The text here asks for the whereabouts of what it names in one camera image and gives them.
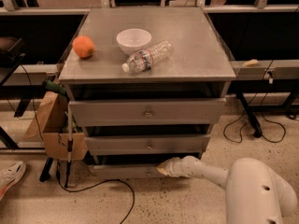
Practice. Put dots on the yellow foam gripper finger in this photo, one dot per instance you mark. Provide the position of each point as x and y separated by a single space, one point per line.
163 168

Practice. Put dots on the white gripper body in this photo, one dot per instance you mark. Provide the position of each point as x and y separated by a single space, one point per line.
179 167

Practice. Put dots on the grey bottom drawer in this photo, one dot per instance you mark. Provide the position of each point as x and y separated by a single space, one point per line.
133 166

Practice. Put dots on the grey drawer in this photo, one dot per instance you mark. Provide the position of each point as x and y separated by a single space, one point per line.
133 166
147 112
147 144

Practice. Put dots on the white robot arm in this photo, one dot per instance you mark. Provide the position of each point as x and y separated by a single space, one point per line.
254 193

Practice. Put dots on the grey middle drawer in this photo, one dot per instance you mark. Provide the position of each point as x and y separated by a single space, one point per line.
147 144

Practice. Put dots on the grey top drawer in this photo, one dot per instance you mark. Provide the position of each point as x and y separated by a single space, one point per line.
147 112

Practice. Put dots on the grey drawer cabinet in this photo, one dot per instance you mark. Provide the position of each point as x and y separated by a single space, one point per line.
198 68

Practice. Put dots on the black table leg right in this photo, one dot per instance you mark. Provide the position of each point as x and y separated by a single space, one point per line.
255 124

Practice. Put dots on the clear plastic water bottle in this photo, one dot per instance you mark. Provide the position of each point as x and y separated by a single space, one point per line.
144 59

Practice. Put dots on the brown cardboard box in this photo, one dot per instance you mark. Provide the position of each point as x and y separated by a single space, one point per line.
49 126

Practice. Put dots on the yellow foam scrap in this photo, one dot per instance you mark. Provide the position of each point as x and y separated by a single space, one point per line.
251 62

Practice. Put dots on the white ceramic bowl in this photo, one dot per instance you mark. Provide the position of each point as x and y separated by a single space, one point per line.
132 40

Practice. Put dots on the orange fruit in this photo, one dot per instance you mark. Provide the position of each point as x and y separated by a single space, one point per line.
83 46

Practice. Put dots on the white sneaker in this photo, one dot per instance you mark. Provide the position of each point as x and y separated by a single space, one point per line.
11 176

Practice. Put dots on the green handled grabber stick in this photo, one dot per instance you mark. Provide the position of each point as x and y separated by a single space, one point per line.
51 86

